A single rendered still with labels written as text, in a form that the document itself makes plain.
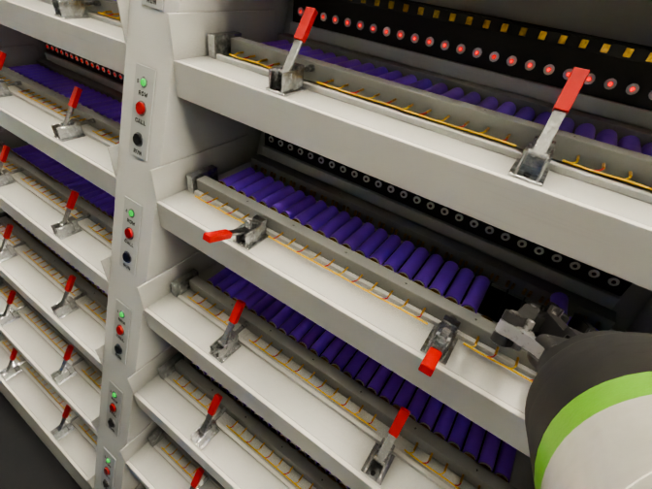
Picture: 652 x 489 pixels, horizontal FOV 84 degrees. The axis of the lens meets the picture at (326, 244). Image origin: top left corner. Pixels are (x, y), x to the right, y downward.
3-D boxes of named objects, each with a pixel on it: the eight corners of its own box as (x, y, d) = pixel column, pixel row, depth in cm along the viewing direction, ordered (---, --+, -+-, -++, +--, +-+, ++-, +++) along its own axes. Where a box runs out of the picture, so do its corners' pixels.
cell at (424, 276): (440, 268, 48) (422, 295, 44) (428, 261, 49) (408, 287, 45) (445, 257, 47) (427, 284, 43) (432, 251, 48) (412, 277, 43)
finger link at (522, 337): (585, 404, 21) (494, 357, 23) (562, 370, 26) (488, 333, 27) (607, 369, 21) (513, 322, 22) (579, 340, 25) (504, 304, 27)
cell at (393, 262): (412, 254, 50) (392, 279, 45) (401, 248, 51) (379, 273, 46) (416, 244, 49) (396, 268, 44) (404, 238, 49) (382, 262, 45)
